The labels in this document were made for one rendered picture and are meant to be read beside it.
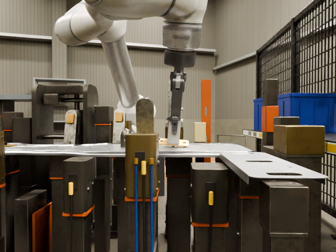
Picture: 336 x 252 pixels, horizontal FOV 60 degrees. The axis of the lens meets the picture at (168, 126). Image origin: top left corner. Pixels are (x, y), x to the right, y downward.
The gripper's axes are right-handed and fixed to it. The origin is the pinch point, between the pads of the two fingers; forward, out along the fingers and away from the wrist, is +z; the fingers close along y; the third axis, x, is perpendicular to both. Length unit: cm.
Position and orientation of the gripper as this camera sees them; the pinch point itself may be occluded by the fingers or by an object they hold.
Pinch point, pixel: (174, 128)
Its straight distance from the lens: 76.2
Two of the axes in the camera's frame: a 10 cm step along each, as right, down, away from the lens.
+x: 10.0, 0.8, -0.2
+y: -0.4, 3.5, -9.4
